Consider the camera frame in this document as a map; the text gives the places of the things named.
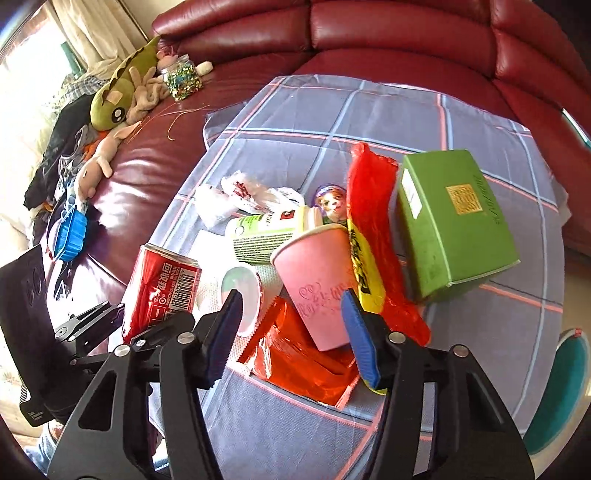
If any cream curtain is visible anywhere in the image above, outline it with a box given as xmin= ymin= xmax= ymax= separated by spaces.
xmin=0 ymin=0 xmax=151 ymax=112

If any purple egg toy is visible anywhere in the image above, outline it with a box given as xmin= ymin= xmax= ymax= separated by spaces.
xmin=311 ymin=183 xmax=348 ymax=227

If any pile of clothes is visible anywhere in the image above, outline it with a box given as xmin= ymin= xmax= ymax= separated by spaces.
xmin=23 ymin=74 xmax=112 ymax=241

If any pink paper cup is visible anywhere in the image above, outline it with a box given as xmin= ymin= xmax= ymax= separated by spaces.
xmin=270 ymin=224 xmax=365 ymax=352

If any green cardboard box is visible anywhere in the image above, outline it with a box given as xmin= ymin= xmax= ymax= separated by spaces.
xmin=396 ymin=148 xmax=520 ymax=303

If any white plastic bag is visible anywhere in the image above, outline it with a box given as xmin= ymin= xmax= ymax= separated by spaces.
xmin=194 ymin=171 xmax=305 ymax=229

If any red plastic wrapper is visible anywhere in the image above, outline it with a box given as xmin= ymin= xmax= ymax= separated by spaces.
xmin=238 ymin=295 xmax=361 ymax=409

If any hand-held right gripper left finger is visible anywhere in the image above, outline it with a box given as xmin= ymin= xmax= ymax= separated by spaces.
xmin=46 ymin=288 xmax=245 ymax=480

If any red drink can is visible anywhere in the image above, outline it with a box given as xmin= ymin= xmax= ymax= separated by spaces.
xmin=122 ymin=243 xmax=203 ymax=344

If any red leather sofa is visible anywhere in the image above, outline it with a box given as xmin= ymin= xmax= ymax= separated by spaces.
xmin=28 ymin=0 xmax=591 ymax=324

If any teal plastic basin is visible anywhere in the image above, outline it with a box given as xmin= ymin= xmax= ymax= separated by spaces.
xmin=524 ymin=329 xmax=591 ymax=457

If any clear jar of beads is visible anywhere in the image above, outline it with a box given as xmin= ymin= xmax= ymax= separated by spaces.
xmin=159 ymin=54 xmax=203 ymax=101

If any person's blue jeans leg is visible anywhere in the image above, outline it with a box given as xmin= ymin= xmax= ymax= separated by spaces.
xmin=23 ymin=422 xmax=70 ymax=478

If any blue plastic container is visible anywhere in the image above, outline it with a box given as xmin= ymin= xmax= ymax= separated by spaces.
xmin=48 ymin=203 xmax=88 ymax=261

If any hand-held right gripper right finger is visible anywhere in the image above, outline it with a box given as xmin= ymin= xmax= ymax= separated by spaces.
xmin=341 ymin=288 xmax=536 ymax=480

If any beige plush toy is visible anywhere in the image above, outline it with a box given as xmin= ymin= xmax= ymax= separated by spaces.
xmin=76 ymin=122 xmax=139 ymax=197
xmin=124 ymin=66 xmax=171 ymax=126

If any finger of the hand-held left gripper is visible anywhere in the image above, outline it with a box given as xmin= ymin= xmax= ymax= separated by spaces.
xmin=69 ymin=313 xmax=195 ymax=370
xmin=54 ymin=301 xmax=126 ymax=344

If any white and green bottle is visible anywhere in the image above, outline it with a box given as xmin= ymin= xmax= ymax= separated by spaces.
xmin=225 ymin=205 xmax=324 ymax=266

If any red and yellow snack packet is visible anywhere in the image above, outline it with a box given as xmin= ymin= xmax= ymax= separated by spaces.
xmin=346 ymin=142 xmax=432 ymax=395

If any round green lid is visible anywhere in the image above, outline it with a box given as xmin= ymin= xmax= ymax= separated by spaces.
xmin=221 ymin=266 xmax=264 ymax=340

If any plaid lilac cloth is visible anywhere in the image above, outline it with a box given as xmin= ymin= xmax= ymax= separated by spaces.
xmin=152 ymin=74 xmax=573 ymax=480

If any green plush toy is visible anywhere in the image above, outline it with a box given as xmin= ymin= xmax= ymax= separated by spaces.
xmin=90 ymin=34 xmax=162 ymax=130

